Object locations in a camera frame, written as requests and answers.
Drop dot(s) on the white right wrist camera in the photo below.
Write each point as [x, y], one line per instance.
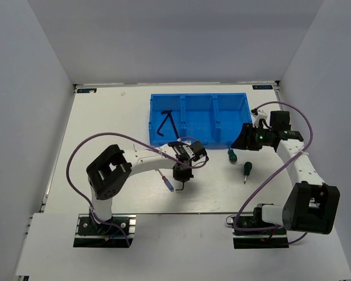
[260, 115]

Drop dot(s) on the green stubby screwdriver upper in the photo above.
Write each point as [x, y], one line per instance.
[232, 155]

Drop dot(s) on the blue three-compartment plastic bin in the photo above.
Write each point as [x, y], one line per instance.
[215, 119]

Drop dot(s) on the green stubby screwdriver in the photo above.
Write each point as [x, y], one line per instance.
[247, 168]
[232, 155]

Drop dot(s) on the large brown hex key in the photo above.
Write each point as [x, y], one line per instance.
[168, 115]

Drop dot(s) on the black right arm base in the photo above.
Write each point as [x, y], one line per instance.
[261, 229]

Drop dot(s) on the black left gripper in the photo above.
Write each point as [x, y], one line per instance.
[186, 175]

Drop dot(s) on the small brown hex key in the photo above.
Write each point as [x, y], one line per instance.
[166, 125]

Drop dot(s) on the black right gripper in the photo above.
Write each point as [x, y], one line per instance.
[244, 142]

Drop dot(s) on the left corner label sticker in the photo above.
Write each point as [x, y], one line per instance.
[86, 90]

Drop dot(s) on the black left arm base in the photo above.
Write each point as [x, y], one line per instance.
[90, 234]

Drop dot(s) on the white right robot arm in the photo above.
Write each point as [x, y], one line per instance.
[312, 204]

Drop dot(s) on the green stubby screwdriver lower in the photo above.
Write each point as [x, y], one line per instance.
[247, 168]

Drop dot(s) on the right corner label sticker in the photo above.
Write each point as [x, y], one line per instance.
[262, 87]

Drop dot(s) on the corner label sticker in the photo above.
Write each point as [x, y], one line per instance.
[86, 90]
[262, 87]

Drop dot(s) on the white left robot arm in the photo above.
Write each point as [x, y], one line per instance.
[108, 173]

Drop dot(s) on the red blue handled screwdriver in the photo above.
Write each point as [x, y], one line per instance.
[166, 181]

